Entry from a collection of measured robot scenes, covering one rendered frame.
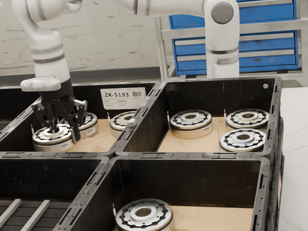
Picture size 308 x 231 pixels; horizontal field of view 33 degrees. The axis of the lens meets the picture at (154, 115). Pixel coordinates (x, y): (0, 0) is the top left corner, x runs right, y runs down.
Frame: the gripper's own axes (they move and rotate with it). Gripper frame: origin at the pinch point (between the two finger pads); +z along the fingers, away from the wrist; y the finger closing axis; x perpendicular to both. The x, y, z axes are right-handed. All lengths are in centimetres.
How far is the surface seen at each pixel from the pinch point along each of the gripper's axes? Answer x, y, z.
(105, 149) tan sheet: -3.3, -7.8, 5.3
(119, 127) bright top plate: -8.7, -10.2, 2.0
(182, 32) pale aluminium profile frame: -188, 18, 27
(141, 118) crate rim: 1.1, -19.8, -4.8
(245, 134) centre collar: -4.1, -41.6, 1.4
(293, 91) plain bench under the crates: -69, -49, 17
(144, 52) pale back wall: -276, 73, 65
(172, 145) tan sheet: -5.4, -24.1, 5.1
